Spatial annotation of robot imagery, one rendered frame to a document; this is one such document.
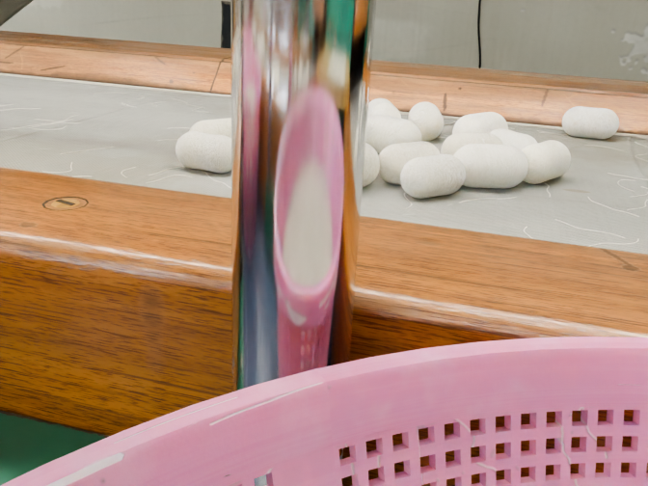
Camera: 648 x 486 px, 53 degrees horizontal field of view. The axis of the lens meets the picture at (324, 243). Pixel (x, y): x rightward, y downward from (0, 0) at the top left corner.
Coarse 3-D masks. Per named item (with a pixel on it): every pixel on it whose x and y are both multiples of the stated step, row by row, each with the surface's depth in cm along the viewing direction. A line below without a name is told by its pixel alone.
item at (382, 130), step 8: (368, 120) 35; (376, 120) 35; (384, 120) 35; (392, 120) 34; (400, 120) 34; (368, 128) 35; (376, 128) 35; (384, 128) 34; (392, 128) 34; (400, 128) 34; (408, 128) 34; (416, 128) 34; (368, 136) 35; (376, 136) 35; (384, 136) 34; (392, 136) 34; (400, 136) 34; (408, 136) 34; (416, 136) 34; (368, 144) 35; (376, 144) 35; (384, 144) 34
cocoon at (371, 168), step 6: (366, 144) 29; (366, 150) 28; (372, 150) 29; (366, 156) 28; (372, 156) 28; (378, 156) 29; (366, 162) 28; (372, 162) 28; (378, 162) 29; (366, 168) 28; (372, 168) 28; (378, 168) 29; (366, 174) 28; (372, 174) 29; (366, 180) 29; (372, 180) 29
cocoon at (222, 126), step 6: (210, 120) 33; (216, 120) 33; (222, 120) 33; (228, 120) 33; (192, 126) 32; (198, 126) 32; (204, 126) 32; (210, 126) 32; (216, 126) 32; (222, 126) 33; (228, 126) 33; (204, 132) 32; (210, 132) 32; (216, 132) 32; (222, 132) 32; (228, 132) 33
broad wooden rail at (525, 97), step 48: (0, 48) 57; (48, 48) 56; (96, 48) 55; (144, 48) 57; (192, 48) 59; (384, 96) 48; (432, 96) 48; (480, 96) 47; (528, 96) 46; (576, 96) 46; (624, 96) 45
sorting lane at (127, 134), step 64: (0, 128) 37; (64, 128) 38; (128, 128) 38; (448, 128) 43; (512, 128) 44; (192, 192) 28; (384, 192) 29; (512, 192) 30; (576, 192) 31; (640, 192) 31
